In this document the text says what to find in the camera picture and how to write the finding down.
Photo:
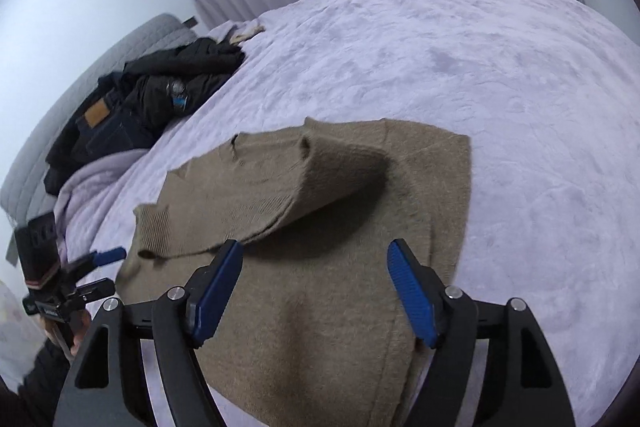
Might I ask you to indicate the lavender plush bed blanket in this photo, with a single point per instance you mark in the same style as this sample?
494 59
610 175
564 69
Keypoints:
548 93

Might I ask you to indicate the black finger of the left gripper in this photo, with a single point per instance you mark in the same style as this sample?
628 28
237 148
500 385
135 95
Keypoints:
95 291

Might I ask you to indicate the grey padded headboard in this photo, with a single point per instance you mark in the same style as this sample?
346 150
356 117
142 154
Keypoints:
22 193

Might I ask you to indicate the person's left hand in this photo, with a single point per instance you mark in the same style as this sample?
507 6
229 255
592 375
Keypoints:
68 336

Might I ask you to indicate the lavender folded pillow blanket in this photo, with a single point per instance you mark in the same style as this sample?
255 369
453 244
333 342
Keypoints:
86 183

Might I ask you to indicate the black jacket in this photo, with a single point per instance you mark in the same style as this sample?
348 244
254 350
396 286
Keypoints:
174 83

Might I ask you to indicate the dark blue jeans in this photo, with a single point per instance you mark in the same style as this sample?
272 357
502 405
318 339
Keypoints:
105 123

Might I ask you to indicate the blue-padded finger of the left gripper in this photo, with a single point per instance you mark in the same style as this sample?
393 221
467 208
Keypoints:
100 257

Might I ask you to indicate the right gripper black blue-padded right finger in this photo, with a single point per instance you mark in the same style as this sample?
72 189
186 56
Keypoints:
522 383

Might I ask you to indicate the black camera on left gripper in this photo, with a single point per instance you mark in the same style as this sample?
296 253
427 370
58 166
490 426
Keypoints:
37 249

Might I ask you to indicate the brown knitted sweater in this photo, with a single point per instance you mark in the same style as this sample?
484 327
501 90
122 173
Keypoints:
314 333

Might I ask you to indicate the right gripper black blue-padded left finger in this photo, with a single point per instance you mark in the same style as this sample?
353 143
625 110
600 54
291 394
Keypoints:
106 384

